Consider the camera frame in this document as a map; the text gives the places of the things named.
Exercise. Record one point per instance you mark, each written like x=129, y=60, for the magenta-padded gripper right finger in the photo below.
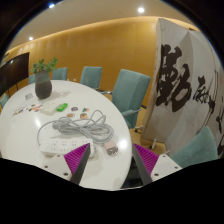
x=148, y=161

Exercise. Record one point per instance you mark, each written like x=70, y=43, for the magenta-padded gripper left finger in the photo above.
x=75, y=160

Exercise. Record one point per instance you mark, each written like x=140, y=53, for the small grey-white charger block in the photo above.
x=110, y=147

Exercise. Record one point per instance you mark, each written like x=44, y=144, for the white power strip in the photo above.
x=60, y=146

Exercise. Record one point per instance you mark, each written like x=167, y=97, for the round colourful badge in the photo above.
x=74, y=108
x=70, y=115
x=83, y=115
x=85, y=109

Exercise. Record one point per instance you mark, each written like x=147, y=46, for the small green plastic object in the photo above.
x=62, y=107

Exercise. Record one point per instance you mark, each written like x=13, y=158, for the flat white box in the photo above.
x=50, y=107

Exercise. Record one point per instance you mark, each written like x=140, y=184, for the colourful sticker sheet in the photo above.
x=35, y=107
x=20, y=110

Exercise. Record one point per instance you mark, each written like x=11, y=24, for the group of teal chairs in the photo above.
x=131, y=93

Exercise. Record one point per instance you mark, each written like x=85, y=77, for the grey table socket plate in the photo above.
x=29, y=96

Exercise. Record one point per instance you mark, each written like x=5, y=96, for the potted plant in dark vase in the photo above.
x=43, y=85

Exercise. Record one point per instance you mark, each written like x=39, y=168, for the white calligraphy folding screen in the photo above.
x=186, y=83

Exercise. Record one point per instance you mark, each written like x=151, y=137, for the group of ceiling lights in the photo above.
x=141, y=10

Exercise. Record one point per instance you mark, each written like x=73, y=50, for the black wall screen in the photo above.
x=13, y=71

